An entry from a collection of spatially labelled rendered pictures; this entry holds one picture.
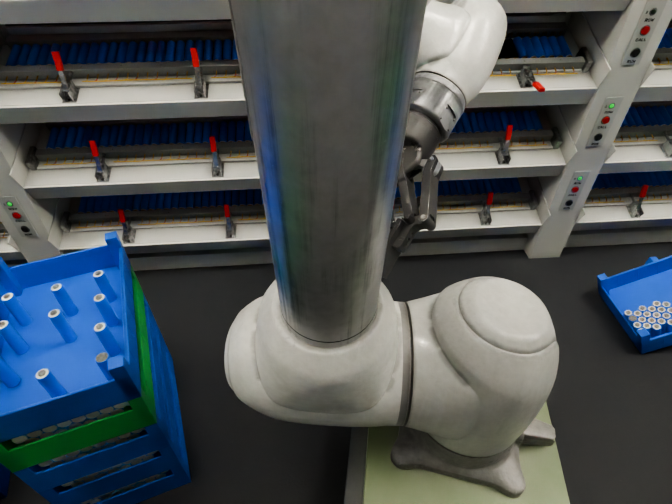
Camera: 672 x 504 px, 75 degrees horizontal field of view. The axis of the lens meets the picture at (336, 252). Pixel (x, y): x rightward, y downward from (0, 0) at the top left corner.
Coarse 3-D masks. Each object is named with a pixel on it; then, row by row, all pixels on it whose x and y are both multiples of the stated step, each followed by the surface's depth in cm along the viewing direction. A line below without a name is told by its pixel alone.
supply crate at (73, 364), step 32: (64, 256) 77; (96, 256) 80; (0, 288) 74; (32, 288) 78; (96, 288) 78; (128, 288) 75; (0, 320) 71; (32, 320) 73; (96, 320) 73; (128, 320) 68; (0, 352) 68; (32, 352) 68; (64, 352) 68; (96, 352) 68; (128, 352) 62; (0, 384) 64; (32, 384) 64; (64, 384) 64; (96, 384) 59; (128, 384) 61; (0, 416) 55; (32, 416) 57; (64, 416) 60
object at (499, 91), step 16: (512, 16) 101; (528, 16) 101; (544, 16) 101; (560, 16) 101; (576, 32) 103; (592, 32) 97; (576, 48) 102; (592, 48) 97; (592, 64) 98; (608, 64) 93; (496, 80) 97; (512, 80) 97; (544, 80) 97; (560, 80) 97; (576, 80) 97; (592, 80) 98; (480, 96) 96; (496, 96) 96; (512, 96) 97; (528, 96) 97; (544, 96) 97; (560, 96) 98; (576, 96) 98
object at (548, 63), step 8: (496, 64) 96; (504, 64) 96; (512, 64) 96; (520, 64) 96; (528, 64) 96; (536, 64) 96; (544, 64) 97; (552, 64) 97; (560, 64) 97; (568, 64) 97; (576, 64) 97
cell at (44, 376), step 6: (36, 372) 59; (42, 372) 58; (48, 372) 59; (36, 378) 58; (42, 378) 58; (48, 378) 59; (54, 378) 60; (42, 384) 59; (48, 384) 59; (54, 384) 60; (60, 384) 61; (48, 390) 60; (54, 390) 60; (60, 390) 61; (54, 396) 61
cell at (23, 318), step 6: (6, 294) 69; (12, 294) 69; (6, 300) 68; (12, 300) 69; (18, 300) 70; (6, 306) 69; (12, 306) 69; (18, 306) 70; (12, 312) 70; (18, 312) 70; (24, 312) 71; (18, 318) 71; (24, 318) 71; (30, 318) 72; (24, 324) 72
